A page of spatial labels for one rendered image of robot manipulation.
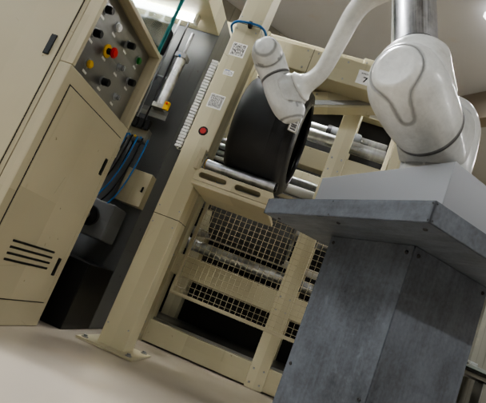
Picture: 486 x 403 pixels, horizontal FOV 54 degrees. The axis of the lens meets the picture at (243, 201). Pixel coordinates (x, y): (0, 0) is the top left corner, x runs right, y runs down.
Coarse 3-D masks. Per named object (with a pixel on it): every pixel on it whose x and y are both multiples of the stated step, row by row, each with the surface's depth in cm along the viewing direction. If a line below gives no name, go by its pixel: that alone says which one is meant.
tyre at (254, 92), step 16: (256, 80) 216; (256, 96) 208; (240, 112) 208; (256, 112) 205; (272, 112) 204; (240, 128) 207; (256, 128) 205; (272, 128) 203; (304, 128) 249; (240, 144) 208; (256, 144) 206; (272, 144) 204; (288, 144) 205; (304, 144) 247; (224, 160) 219; (240, 160) 211; (256, 160) 208; (272, 160) 206; (288, 160) 210; (272, 176) 211; (288, 176) 242; (272, 192) 221
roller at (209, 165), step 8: (208, 160) 215; (208, 168) 215; (216, 168) 214; (224, 168) 213; (232, 168) 213; (232, 176) 213; (240, 176) 211; (248, 176) 211; (256, 176) 211; (256, 184) 210; (264, 184) 209; (272, 184) 209
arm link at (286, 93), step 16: (352, 0) 148; (368, 0) 145; (384, 0) 145; (352, 16) 147; (336, 32) 150; (352, 32) 149; (336, 48) 150; (320, 64) 152; (336, 64) 153; (272, 80) 157; (288, 80) 155; (304, 80) 154; (320, 80) 154; (272, 96) 157; (288, 96) 155; (304, 96) 155; (288, 112) 156; (304, 112) 158
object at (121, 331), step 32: (256, 0) 242; (256, 32) 237; (224, 64) 235; (192, 128) 228; (224, 128) 235; (192, 160) 224; (192, 192) 221; (160, 224) 218; (160, 256) 214; (128, 288) 212; (128, 320) 209
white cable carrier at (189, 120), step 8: (216, 64) 236; (208, 72) 236; (208, 80) 240; (200, 88) 234; (208, 88) 238; (200, 96) 233; (200, 104) 237; (192, 112) 231; (192, 120) 230; (184, 128) 232; (184, 136) 229; (176, 144) 228
